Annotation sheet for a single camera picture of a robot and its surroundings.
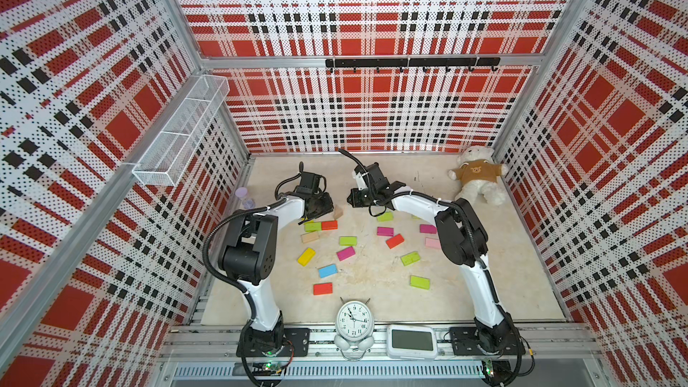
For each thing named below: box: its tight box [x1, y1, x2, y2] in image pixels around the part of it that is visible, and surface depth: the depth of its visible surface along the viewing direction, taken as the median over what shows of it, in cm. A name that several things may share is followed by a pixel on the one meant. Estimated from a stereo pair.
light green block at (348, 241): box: [339, 236, 358, 247], surface depth 95 cm
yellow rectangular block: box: [296, 247, 317, 267], surface depth 92 cm
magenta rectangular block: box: [335, 246, 356, 262], surface depth 93 cm
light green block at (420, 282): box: [409, 275, 431, 291], surface depth 86 cm
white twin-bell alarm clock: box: [334, 296, 375, 362], surface depth 75 cm
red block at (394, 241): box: [385, 233, 405, 250], surface depth 96 cm
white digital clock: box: [386, 324, 439, 361], surface depth 72 cm
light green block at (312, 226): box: [304, 219, 322, 233], surface depth 98 cm
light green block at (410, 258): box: [400, 250, 422, 267], surface depth 91 cm
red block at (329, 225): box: [321, 220, 338, 231], surface depth 100 cm
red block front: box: [312, 282, 334, 296], surface depth 86 cm
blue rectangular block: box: [318, 263, 338, 279], surface depth 90 cm
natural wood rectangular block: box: [300, 231, 320, 243], surface depth 97 cm
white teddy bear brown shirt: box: [447, 146, 508, 207], surface depth 105 cm
